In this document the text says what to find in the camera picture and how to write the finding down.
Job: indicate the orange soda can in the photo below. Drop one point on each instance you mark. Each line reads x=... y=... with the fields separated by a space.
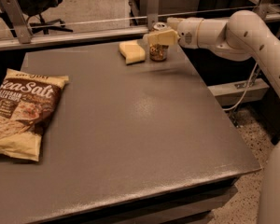
x=157 y=52

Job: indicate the yellow sponge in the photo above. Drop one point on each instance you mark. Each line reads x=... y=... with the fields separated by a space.
x=132 y=51

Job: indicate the metal guard rail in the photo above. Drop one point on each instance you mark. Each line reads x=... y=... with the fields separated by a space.
x=71 y=39

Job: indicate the metal rail bracket left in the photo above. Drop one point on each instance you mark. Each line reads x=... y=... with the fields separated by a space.
x=13 y=10

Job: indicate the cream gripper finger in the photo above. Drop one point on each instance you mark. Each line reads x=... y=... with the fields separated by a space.
x=173 y=22
x=164 y=37

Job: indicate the metal rail bracket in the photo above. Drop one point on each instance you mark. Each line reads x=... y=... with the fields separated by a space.
x=152 y=12
x=13 y=10

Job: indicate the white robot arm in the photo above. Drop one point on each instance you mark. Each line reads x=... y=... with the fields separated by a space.
x=241 y=36

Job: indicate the sea salt chips bag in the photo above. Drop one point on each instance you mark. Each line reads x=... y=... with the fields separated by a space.
x=27 y=103

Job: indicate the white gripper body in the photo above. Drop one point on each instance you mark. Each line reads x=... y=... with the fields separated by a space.
x=188 y=31

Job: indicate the metal rail bracket centre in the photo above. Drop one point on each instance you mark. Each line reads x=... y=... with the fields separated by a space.
x=152 y=12

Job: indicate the black office chair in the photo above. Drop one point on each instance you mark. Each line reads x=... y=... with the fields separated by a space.
x=33 y=8

